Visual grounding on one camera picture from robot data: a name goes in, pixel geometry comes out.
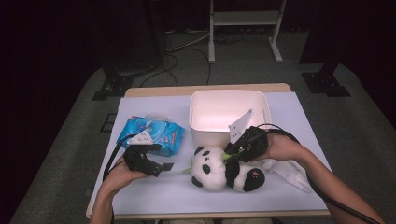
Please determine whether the pale lavender table mat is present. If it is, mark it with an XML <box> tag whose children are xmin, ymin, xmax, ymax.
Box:
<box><xmin>88</xmin><ymin>91</ymin><xmax>332</xmax><ymax>217</ymax></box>

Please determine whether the white plastic storage box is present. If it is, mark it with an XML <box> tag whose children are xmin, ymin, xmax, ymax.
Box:
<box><xmin>189</xmin><ymin>90</ymin><xmax>273</xmax><ymax>150</ymax></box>

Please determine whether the blue wet wipes pack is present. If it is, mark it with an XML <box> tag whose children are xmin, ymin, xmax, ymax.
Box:
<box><xmin>116</xmin><ymin>113</ymin><xmax>187</xmax><ymax>158</ymax></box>

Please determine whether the right hand-held gripper black cable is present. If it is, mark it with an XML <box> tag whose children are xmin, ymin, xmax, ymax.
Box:
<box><xmin>256</xmin><ymin>123</ymin><xmax>383</xmax><ymax>224</ymax></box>

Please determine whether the hand-held gripper black cable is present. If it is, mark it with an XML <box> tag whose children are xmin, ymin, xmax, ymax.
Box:
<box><xmin>102</xmin><ymin>133</ymin><xmax>138</xmax><ymax>224</ymax></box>
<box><xmin>256</xmin><ymin>123</ymin><xmax>383</xmax><ymax>224</ymax></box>

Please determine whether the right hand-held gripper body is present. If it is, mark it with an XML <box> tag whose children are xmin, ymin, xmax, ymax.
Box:
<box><xmin>227</xmin><ymin>108</ymin><xmax>270</xmax><ymax>164</ymax></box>

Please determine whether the person's right hand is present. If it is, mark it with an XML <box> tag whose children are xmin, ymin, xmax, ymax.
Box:
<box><xmin>255</xmin><ymin>133</ymin><xmax>310</xmax><ymax>168</ymax></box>

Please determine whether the left hand-held gripper black cable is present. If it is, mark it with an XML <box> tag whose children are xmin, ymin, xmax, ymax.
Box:
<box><xmin>102</xmin><ymin>133</ymin><xmax>138</xmax><ymax>224</ymax></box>

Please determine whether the black floor cable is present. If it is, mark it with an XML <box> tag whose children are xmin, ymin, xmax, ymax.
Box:
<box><xmin>138</xmin><ymin>46</ymin><xmax>213</xmax><ymax>89</ymax></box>

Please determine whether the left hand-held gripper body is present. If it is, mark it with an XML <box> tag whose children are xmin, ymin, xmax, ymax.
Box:
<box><xmin>121</xmin><ymin>129</ymin><xmax>163</xmax><ymax>173</ymax></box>

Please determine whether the black stand base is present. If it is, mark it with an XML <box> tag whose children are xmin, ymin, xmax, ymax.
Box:
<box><xmin>301</xmin><ymin>61</ymin><xmax>352</xmax><ymax>98</ymax></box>
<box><xmin>92</xmin><ymin>66</ymin><xmax>135</xmax><ymax>102</ymax></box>

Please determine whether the panda plush toy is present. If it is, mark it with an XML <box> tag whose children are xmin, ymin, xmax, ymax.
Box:
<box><xmin>183</xmin><ymin>146</ymin><xmax>266</xmax><ymax>193</ymax></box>

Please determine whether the white wet wipe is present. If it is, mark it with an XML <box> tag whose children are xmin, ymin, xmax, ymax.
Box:
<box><xmin>262</xmin><ymin>158</ymin><xmax>313</xmax><ymax>193</ymax></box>

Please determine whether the white metal stand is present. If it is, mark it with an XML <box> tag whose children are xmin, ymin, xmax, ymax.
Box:
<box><xmin>207</xmin><ymin>0</ymin><xmax>288</xmax><ymax>64</ymax></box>

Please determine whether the white floor cable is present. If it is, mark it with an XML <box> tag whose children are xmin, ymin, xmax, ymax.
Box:
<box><xmin>164</xmin><ymin>30</ymin><xmax>211</xmax><ymax>52</ymax></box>

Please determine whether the person's left hand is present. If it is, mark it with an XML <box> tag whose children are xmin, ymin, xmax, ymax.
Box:
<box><xmin>99</xmin><ymin>156</ymin><xmax>149</xmax><ymax>195</ymax></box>

